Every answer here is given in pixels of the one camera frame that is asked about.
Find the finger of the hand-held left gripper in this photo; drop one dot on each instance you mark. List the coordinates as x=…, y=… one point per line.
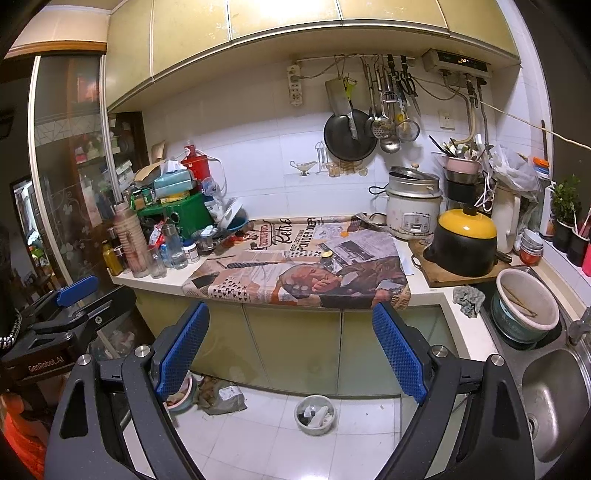
x=97, y=309
x=76, y=290

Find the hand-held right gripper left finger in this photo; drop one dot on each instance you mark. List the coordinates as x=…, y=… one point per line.
x=182, y=350

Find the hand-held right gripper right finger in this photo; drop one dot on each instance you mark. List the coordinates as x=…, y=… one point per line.
x=399, y=353

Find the pink floor bowl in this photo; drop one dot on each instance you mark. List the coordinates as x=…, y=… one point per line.
x=182, y=397

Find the yellow oil bottle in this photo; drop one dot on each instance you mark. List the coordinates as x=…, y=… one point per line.
x=112, y=261

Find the grey paper bag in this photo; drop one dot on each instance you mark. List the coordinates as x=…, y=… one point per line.
x=226, y=397

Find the stack of brown paper cups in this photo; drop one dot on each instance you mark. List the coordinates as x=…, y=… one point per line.
x=131, y=244

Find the clear drinking glass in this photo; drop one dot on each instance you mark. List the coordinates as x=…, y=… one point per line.
x=156, y=265

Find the wooden cutting board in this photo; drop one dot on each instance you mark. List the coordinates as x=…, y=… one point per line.
x=429, y=277

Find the grey dish cloth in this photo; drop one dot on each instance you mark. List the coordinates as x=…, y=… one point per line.
x=468, y=302

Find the red white snack packet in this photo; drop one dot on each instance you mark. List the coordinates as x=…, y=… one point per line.
x=157, y=235

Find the clear plastic bottle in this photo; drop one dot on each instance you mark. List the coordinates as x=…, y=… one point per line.
x=175, y=251

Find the white labelled jar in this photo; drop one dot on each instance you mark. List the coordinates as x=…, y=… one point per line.
x=190, y=253

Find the printed newspaper sheet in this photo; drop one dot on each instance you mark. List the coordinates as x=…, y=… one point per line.
x=258, y=281

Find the green patterned basin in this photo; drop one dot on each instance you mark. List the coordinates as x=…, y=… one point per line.
x=503, y=330

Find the etched glass door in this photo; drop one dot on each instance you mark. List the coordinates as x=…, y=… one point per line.
x=69, y=184

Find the green lid spice jar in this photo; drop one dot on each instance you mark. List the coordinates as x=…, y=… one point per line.
x=147, y=194
x=137, y=197

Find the small clear glass jar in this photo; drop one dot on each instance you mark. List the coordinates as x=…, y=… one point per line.
x=328, y=263

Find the black pot yellow lid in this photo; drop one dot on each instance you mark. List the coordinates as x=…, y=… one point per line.
x=461, y=251

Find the green metal box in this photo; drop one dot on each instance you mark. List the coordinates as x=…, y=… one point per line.
x=184, y=212

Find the wooden chopstick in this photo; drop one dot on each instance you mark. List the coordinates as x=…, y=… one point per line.
x=519, y=301

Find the blue bowl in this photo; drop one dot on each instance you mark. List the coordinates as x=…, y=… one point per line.
x=238, y=226

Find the brown cardboard piece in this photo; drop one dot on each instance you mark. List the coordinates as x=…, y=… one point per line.
x=147, y=170

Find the white rice cooker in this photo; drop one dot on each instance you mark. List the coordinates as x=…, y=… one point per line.
x=411, y=212

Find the white round lid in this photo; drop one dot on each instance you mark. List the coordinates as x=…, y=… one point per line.
x=229, y=214

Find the teal tissue box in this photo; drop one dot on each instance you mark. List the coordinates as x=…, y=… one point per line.
x=173, y=182

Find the white pink rimmed basin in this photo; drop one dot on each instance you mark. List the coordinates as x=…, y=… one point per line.
x=545, y=318

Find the dark wooden shelf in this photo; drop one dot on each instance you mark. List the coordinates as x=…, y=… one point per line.
x=129, y=147

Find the clear plastic bag bundle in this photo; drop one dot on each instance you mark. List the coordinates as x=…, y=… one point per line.
x=214, y=198

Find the stainless steel sink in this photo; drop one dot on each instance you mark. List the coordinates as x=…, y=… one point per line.
x=554, y=397

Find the stack of small bowls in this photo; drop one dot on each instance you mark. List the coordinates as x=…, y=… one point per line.
x=532, y=249

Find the white thermos jug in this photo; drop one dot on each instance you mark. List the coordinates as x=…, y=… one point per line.
x=505, y=221

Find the small black pot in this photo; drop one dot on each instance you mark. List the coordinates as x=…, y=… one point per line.
x=461, y=193

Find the red thermos can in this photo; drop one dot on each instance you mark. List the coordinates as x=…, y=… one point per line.
x=196, y=166

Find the steel faucet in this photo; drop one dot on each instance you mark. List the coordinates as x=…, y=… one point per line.
x=579, y=327

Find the steel bowl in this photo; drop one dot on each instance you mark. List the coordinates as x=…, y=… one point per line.
x=461, y=177

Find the pink utensil holder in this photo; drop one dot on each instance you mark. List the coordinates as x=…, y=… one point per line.
x=461, y=166

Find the black cup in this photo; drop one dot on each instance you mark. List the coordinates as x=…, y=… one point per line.
x=576, y=249

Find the white plastic bottle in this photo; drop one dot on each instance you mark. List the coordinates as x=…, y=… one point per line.
x=547, y=210

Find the steel ladle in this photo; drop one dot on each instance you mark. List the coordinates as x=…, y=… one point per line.
x=390, y=145

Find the pink cup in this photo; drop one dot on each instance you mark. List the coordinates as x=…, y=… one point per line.
x=588, y=261

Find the bundle of chopsticks and spoons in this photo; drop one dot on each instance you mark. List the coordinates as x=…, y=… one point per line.
x=459, y=150

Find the black frying pan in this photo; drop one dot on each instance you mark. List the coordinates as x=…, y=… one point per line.
x=339, y=147

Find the potted green plant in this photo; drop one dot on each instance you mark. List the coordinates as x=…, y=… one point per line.
x=565, y=203

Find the steel slotted spoon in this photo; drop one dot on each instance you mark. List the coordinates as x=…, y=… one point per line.
x=381, y=128

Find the orange lid plastic container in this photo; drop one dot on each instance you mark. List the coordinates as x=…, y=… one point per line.
x=541, y=166

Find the steel cleaver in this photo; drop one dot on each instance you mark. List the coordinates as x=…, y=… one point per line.
x=339, y=97

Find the white framed window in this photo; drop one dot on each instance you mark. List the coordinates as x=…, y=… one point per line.
x=572, y=147

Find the yellow peeler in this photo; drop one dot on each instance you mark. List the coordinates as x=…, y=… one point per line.
x=349, y=87

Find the white power strip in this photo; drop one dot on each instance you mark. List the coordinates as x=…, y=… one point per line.
x=294, y=85

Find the white wall socket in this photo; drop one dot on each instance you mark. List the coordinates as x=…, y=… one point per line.
x=446, y=121

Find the white wall water heater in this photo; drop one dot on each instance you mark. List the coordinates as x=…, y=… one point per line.
x=455, y=62

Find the yellow wall cabinet unit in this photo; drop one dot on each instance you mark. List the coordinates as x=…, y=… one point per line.
x=300, y=37

